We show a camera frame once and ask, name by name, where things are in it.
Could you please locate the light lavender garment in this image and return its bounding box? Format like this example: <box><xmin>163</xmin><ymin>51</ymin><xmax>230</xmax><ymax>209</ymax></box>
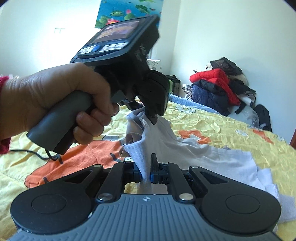
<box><xmin>121</xmin><ymin>108</ymin><xmax>295</xmax><ymax>222</ymax></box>

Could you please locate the red sleeve forearm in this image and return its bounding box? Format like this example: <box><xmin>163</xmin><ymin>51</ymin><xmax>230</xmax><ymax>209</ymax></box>
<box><xmin>1</xmin><ymin>76</ymin><xmax>11</xmax><ymax>155</ymax></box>

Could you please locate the dark clothes pile top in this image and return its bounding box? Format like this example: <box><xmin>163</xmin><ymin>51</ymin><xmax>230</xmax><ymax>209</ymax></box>
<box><xmin>206</xmin><ymin>57</ymin><xmax>256</xmax><ymax>114</ymax></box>

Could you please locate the person's left hand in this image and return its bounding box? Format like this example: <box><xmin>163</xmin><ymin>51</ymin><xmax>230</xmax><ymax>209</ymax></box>
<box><xmin>3</xmin><ymin>63</ymin><xmax>119</xmax><ymax>145</ymax></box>

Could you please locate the floral white pillow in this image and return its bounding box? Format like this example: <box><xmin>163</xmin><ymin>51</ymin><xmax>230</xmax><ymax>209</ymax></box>
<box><xmin>147</xmin><ymin>58</ymin><xmax>162</xmax><ymax>72</ymax></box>

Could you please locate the lotus flower poster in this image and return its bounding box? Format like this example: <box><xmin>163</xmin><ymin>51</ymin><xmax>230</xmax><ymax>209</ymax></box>
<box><xmin>95</xmin><ymin>0</ymin><xmax>164</xmax><ymax>29</ymax></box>

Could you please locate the blue quilted blanket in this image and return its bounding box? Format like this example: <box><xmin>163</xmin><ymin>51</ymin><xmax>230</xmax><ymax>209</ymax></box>
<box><xmin>168</xmin><ymin>94</ymin><xmax>219</xmax><ymax>114</ymax></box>

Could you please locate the yellow carrot print bedspread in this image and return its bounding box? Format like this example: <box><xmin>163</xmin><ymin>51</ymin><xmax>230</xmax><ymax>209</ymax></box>
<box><xmin>1</xmin><ymin>102</ymin><xmax>295</xmax><ymax>240</ymax></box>

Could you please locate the navy blue jacket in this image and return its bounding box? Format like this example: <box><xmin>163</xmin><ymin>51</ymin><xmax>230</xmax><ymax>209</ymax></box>
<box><xmin>192</xmin><ymin>79</ymin><xmax>230</xmax><ymax>116</ymax></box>

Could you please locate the clear plastic bag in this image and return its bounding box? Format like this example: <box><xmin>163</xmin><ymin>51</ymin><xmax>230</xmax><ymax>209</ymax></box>
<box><xmin>228</xmin><ymin>105</ymin><xmax>260</xmax><ymax>128</ymax></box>

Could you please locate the red puffer jacket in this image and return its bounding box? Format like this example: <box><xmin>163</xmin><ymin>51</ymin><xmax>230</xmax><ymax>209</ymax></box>
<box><xmin>189</xmin><ymin>68</ymin><xmax>240</xmax><ymax>106</ymax></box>

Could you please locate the black bag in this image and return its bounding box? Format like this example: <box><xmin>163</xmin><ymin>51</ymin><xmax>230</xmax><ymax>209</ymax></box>
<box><xmin>254</xmin><ymin>104</ymin><xmax>272</xmax><ymax>132</ymax></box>

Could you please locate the brown wooden door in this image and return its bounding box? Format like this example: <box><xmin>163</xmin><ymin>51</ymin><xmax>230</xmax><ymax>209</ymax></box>
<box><xmin>290</xmin><ymin>129</ymin><xmax>296</xmax><ymax>149</ymax></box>

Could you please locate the black cable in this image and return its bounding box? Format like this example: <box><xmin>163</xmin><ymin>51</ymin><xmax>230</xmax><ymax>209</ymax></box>
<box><xmin>9</xmin><ymin>149</ymin><xmax>64</xmax><ymax>165</ymax></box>

